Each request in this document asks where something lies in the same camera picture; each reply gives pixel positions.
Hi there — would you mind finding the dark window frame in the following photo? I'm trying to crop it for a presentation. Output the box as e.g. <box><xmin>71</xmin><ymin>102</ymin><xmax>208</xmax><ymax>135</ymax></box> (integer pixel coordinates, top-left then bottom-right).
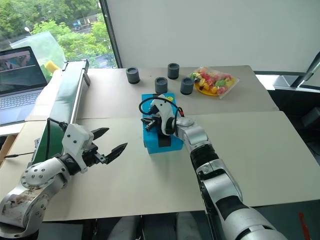
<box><xmin>98</xmin><ymin>0</ymin><xmax>124</xmax><ymax>69</ymax></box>

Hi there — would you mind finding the dark grey cylinder cup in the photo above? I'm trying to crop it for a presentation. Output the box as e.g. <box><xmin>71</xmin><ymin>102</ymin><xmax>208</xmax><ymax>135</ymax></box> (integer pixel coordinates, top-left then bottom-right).
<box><xmin>125</xmin><ymin>66</ymin><xmax>141</xmax><ymax>85</ymax></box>
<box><xmin>154</xmin><ymin>76</ymin><xmax>169</xmax><ymax>94</ymax></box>
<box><xmin>167</xmin><ymin>62</ymin><xmax>181</xmax><ymax>80</ymax></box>
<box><xmin>180</xmin><ymin>77</ymin><xmax>195</xmax><ymax>96</ymax></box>

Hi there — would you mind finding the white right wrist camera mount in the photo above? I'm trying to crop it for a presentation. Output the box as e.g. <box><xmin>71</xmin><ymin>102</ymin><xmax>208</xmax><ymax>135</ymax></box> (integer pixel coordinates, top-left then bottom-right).
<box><xmin>150</xmin><ymin>94</ymin><xmax>178</xmax><ymax>136</ymax></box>

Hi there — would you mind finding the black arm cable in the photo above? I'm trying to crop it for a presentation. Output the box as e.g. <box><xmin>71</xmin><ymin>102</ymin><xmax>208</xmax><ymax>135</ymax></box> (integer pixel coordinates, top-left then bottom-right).
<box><xmin>45</xmin><ymin>117</ymin><xmax>69</xmax><ymax>161</ymax></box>
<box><xmin>138</xmin><ymin>97</ymin><xmax>185</xmax><ymax>119</ymax></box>

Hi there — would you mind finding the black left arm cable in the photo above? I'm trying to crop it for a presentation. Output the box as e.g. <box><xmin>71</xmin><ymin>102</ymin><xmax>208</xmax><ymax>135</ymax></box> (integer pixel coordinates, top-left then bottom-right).
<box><xmin>45</xmin><ymin>117</ymin><xmax>69</xmax><ymax>161</ymax></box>

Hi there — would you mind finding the grey laptop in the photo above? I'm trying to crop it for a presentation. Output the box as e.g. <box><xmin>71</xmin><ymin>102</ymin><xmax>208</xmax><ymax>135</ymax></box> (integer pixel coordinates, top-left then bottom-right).
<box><xmin>0</xmin><ymin>46</ymin><xmax>49</xmax><ymax>126</ymax></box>

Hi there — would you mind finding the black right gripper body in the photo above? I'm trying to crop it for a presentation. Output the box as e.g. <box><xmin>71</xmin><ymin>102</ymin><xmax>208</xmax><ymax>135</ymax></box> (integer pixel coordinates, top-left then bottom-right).
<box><xmin>148</xmin><ymin>104</ymin><xmax>163</xmax><ymax>126</ymax></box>

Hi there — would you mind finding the yellow sponge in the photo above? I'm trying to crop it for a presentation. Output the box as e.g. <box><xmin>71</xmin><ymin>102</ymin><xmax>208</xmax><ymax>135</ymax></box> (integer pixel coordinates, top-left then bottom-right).
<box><xmin>45</xmin><ymin>60</ymin><xmax>61</xmax><ymax>74</ymax></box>

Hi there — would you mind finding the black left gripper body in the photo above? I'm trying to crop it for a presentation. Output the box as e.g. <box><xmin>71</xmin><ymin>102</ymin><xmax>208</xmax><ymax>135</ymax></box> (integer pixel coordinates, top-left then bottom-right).
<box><xmin>82</xmin><ymin>141</ymin><xmax>108</xmax><ymax>168</ymax></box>

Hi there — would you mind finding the green conveyor belt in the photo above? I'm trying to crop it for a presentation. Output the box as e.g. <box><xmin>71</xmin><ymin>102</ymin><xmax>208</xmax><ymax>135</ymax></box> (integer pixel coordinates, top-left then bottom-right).
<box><xmin>27</xmin><ymin>59</ymin><xmax>92</xmax><ymax>171</ymax></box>

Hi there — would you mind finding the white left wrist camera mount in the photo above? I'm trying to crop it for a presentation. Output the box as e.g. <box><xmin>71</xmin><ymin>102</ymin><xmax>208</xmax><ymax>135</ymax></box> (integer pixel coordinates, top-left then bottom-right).
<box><xmin>61</xmin><ymin>122</ymin><xmax>95</xmax><ymax>174</ymax></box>

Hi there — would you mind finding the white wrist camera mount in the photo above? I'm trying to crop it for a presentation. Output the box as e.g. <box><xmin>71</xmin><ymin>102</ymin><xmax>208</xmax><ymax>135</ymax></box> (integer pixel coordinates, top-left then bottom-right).
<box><xmin>150</xmin><ymin>94</ymin><xmax>178</xmax><ymax>136</ymax></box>
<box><xmin>61</xmin><ymin>122</ymin><xmax>95</xmax><ymax>174</ymax></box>

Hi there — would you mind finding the metal bar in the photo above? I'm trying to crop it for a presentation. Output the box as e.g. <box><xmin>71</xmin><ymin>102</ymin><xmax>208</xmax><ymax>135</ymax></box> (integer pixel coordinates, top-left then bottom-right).
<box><xmin>290</xmin><ymin>50</ymin><xmax>320</xmax><ymax>89</ymax></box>

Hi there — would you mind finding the blue box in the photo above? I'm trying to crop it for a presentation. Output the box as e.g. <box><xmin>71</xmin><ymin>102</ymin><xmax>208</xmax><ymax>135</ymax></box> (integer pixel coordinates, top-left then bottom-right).
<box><xmin>140</xmin><ymin>92</ymin><xmax>185</xmax><ymax>155</ymax></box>

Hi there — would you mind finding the red strip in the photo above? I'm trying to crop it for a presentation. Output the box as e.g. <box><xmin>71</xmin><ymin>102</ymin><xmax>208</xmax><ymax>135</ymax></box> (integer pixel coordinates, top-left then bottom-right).
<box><xmin>298</xmin><ymin>212</ymin><xmax>311</xmax><ymax>240</ymax></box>

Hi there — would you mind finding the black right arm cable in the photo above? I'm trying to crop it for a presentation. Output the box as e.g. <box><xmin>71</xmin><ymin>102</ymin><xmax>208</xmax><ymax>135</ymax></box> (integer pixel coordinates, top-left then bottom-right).
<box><xmin>138</xmin><ymin>97</ymin><xmax>185</xmax><ymax>119</ymax></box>

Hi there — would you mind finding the bag of toy fruit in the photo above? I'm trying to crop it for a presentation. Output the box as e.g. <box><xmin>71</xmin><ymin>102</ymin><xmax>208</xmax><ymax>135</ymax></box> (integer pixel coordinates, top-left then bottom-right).
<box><xmin>187</xmin><ymin>65</ymin><xmax>241</xmax><ymax>100</ymax></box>

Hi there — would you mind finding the thin black plug cable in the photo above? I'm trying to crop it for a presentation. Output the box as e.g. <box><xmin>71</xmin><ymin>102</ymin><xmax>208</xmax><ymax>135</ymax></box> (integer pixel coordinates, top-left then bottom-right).
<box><xmin>4</xmin><ymin>152</ymin><xmax>35</xmax><ymax>159</ymax></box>

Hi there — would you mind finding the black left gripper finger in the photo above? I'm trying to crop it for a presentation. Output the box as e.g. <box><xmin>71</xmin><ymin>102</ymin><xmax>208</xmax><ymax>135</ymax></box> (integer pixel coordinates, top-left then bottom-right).
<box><xmin>103</xmin><ymin>142</ymin><xmax>129</xmax><ymax>165</ymax></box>
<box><xmin>90</xmin><ymin>127</ymin><xmax>111</xmax><ymax>141</ymax></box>

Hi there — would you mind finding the clear plastic bag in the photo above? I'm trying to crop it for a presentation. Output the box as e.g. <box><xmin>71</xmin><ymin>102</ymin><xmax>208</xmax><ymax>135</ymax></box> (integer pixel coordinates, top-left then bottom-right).
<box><xmin>9</xmin><ymin>32</ymin><xmax>67</xmax><ymax>76</ymax></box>

